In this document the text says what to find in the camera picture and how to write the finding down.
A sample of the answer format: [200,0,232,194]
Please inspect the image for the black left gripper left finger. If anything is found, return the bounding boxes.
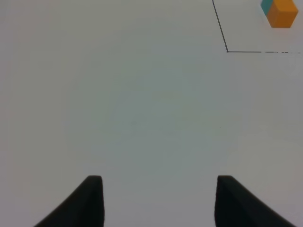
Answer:
[36,175,104,227]

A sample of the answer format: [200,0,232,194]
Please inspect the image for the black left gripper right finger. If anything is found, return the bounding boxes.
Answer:
[214,175,294,227]

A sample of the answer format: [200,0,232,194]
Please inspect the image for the teal template block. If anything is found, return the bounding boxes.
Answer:
[260,0,273,15]

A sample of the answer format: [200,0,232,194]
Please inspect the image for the orange template block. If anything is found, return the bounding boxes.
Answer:
[267,0,299,28]

